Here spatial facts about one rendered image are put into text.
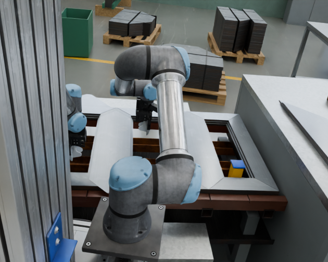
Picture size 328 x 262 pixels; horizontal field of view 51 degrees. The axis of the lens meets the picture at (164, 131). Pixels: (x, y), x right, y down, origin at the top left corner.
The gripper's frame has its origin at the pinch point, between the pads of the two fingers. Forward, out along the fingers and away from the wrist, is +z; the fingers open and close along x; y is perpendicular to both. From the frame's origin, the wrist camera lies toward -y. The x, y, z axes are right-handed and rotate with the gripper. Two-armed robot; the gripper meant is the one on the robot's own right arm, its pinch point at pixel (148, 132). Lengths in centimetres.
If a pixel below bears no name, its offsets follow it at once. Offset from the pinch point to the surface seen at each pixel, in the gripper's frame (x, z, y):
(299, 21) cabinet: -677, 78, -396
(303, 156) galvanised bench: 37, -14, -65
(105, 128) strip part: -12.0, 5.7, 23.1
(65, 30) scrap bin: -350, 51, 104
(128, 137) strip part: -3.4, 5.7, 10.3
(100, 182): 34.3, 5.7, 21.8
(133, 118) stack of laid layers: -27.4, 7.2, 7.8
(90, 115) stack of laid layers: -27.4, 6.8, 33.0
